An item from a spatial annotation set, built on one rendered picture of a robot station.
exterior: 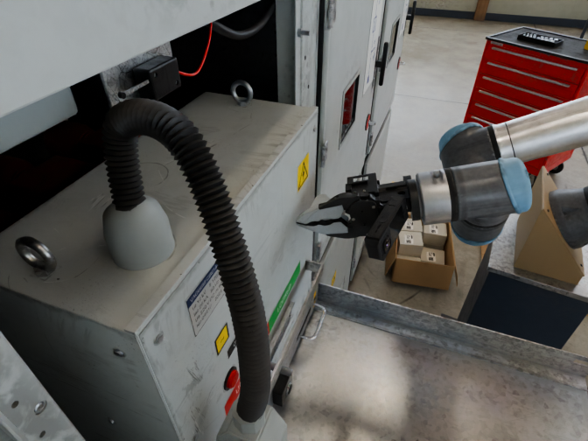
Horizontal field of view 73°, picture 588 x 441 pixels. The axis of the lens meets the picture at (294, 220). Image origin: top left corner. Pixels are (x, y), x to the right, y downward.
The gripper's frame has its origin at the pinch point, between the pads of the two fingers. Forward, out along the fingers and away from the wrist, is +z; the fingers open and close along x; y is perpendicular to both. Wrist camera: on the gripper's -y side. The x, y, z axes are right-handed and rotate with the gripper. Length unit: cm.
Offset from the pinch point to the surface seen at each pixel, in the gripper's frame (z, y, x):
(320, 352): 4.9, -1.3, -37.6
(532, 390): -39, -6, -49
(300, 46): -4.3, 17.9, 24.6
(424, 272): -29, 98, -121
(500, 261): -48, 44, -62
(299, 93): -2.2, 17.7, 16.7
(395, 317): -13.1, 8.6, -39.9
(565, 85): -131, 203, -81
